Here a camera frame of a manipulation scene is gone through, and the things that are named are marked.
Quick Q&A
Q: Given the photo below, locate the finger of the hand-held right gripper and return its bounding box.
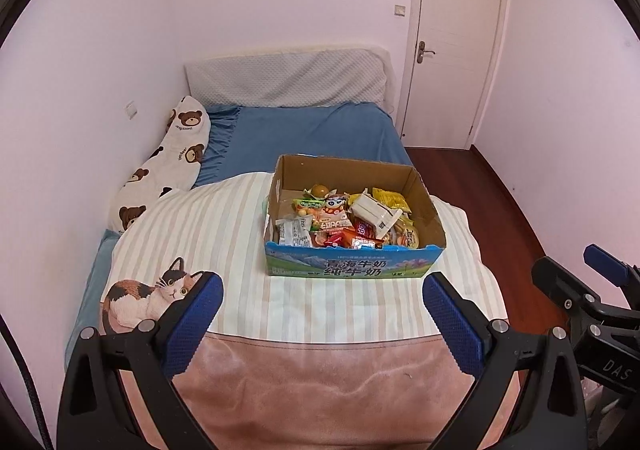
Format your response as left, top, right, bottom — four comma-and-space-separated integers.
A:
531, 256, 603, 331
584, 244, 640, 288

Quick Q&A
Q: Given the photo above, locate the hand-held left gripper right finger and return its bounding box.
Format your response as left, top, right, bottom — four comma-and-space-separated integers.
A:
422, 272, 588, 450

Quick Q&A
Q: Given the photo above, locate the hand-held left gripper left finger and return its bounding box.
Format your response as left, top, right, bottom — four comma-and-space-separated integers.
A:
56, 271, 224, 450

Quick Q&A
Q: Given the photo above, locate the cardboard box with blue print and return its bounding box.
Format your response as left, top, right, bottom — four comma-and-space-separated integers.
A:
263, 154, 447, 278

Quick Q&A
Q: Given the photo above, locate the striped cat blanket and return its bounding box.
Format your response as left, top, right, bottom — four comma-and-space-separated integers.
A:
100, 172, 511, 450

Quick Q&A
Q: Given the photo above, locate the light blue cloth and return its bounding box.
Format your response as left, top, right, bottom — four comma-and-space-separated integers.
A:
64, 229, 120, 371

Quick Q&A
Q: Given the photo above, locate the grey white snack packet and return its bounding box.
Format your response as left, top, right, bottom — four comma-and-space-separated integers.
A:
276, 217, 313, 247

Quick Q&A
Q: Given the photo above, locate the yellow snack packet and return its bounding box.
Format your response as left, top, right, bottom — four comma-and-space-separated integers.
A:
367, 187, 413, 216

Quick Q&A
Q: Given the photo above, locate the green snack packet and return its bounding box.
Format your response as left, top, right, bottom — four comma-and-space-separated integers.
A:
291, 196, 326, 213

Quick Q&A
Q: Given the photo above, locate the bear print pillow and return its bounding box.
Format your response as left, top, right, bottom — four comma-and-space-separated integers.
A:
107, 95, 212, 233

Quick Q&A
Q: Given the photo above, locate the blue bed sheet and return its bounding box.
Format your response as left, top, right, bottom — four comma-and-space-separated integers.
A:
192, 101, 413, 191

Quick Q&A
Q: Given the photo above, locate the grey headboard cushion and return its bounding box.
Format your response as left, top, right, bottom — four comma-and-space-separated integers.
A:
184, 44, 392, 110

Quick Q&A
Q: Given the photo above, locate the white door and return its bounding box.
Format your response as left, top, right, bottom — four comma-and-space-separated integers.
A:
397, 0, 511, 151

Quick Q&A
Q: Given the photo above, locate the black cable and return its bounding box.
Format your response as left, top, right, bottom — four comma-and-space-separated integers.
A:
0, 315, 56, 450

